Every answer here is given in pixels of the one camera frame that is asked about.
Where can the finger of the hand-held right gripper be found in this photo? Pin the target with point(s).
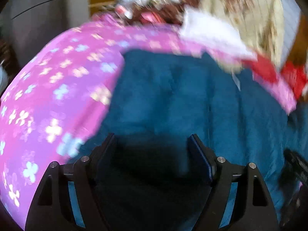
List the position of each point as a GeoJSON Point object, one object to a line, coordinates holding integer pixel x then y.
{"type": "Point", "coordinates": [297, 164]}

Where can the pink floral bedsheet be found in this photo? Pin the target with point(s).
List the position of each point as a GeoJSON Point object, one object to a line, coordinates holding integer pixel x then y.
{"type": "Point", "coordinates": [62, 77]}

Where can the grey refrigerator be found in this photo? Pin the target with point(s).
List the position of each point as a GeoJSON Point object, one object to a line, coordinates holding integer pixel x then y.
{"type": "Point", "coordinates": [45, 16]}

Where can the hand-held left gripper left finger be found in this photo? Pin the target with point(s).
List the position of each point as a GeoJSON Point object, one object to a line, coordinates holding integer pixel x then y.
{"type": "Point", "coordinates": [109, 149]}

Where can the cream floral quilt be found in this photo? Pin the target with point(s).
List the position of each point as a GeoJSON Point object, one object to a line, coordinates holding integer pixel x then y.
{"type": "Point", "coordinates": [245, 9]}

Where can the teal puffer jacket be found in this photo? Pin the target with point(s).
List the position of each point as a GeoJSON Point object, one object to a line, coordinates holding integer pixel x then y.
{"type": "Point", "coordinates": [173, 96]}

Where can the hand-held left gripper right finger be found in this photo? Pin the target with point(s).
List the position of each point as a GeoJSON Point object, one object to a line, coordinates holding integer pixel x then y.
{"type": "Point", "coordinates": [198, 154]}

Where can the pile of shiny clutter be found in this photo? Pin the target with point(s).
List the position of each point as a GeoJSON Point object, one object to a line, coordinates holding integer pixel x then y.
{"type": "Point", "coordinates": [149, 2]}

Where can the white cloth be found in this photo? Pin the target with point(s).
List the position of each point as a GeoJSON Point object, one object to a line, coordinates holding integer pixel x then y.
{"type": "Point", "coordinates": [209, 33]}

